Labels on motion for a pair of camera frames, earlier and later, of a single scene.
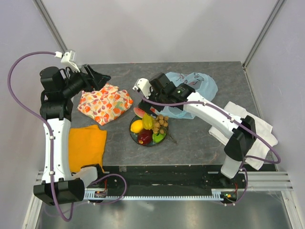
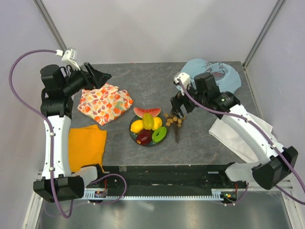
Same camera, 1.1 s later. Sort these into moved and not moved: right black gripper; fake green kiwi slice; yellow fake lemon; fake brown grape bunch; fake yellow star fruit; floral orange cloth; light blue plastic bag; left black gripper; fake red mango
Moved: fake brown grape bunch; light blue plastic bag; right black gripper
Not moved: fake green kiwi slice; fake red mango; fake yellow star fruit; floral orange cloth; left black gripper; yellow fake lemon
